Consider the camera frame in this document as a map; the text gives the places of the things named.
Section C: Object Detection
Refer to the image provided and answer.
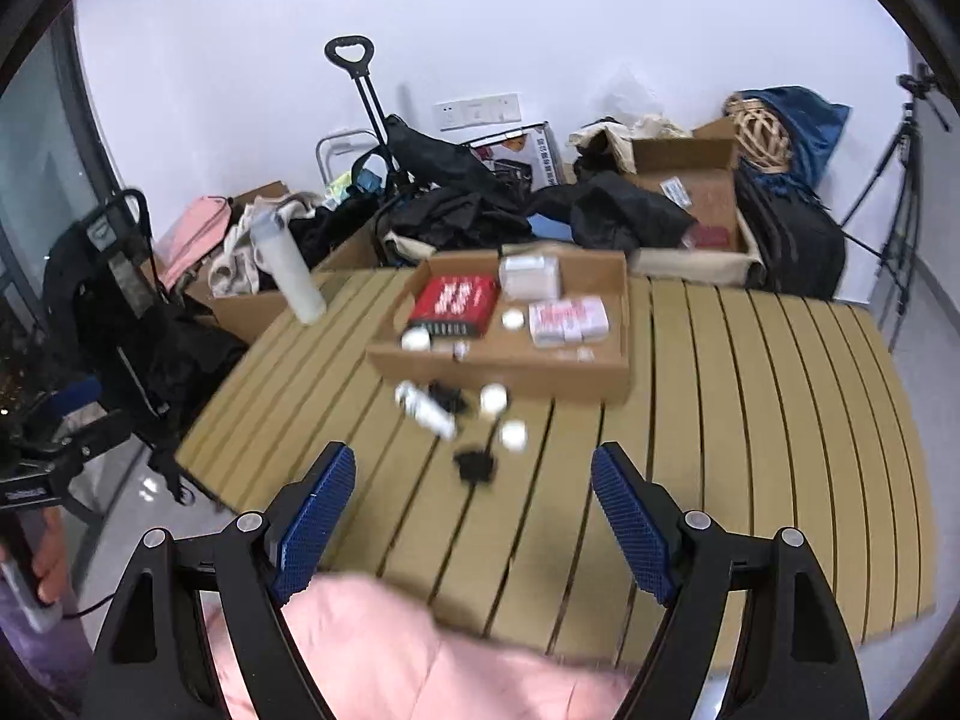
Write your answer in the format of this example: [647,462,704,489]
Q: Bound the small white cream jar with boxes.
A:
[500,419,529,454]

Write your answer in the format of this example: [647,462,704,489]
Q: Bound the white tube bottle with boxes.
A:
[394,380,457,442]

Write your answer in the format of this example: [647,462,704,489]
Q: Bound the black hair tie bundle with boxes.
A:
[452,447,498,485]

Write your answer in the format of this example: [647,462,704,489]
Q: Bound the small white round jar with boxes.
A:
[478,383,509,419]

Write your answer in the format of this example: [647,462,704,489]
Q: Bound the black hair clips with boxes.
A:
[428,380,470,416]

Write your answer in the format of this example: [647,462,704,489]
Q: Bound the pink patterned packet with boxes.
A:
[527,296,610,346]

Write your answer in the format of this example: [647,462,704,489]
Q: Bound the red printed box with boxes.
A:
[407,275,500,338]

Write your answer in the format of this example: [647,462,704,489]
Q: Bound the clear plastic container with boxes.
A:
[498,255,562,302]

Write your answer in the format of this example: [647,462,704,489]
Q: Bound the pink clothing of operator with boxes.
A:
[281,574,630,718]

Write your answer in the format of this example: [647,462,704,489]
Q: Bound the cardboard box left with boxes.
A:
[182,181,290,344]

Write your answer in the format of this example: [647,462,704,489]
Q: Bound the beige cloth pile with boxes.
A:
[206,192,320,299]

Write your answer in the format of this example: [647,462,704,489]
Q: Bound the pink backpack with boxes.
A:
[153,195,231,289]

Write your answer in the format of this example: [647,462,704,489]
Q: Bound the white thermos bottle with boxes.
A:
[249,210,327,325]

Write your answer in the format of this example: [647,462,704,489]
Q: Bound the flat cardboard tray box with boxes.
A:
[366,249,631,405]

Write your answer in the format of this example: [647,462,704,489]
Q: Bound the white metal rack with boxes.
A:
[314,128,377,187]

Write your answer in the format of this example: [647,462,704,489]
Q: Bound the black clothes pile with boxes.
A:
[288,113,700,269]

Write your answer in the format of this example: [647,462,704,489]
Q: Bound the large cardboard box right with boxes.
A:
[626,119,766,288]

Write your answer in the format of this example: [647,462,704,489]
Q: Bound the woven wicker basket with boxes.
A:
[724,94,793,174]

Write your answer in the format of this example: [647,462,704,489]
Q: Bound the blue cloth bag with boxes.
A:
[739,86,851,195]

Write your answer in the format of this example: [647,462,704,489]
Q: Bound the printed product carton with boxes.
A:
[466,122,565,192]

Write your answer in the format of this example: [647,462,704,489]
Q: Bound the black camera tripod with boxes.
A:
[839,60,955,353]

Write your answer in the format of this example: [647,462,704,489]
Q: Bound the black trolley handle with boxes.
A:
[324,34,392,161]

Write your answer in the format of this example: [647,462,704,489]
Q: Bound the white wall socket strip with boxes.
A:
[433,93,523,132]

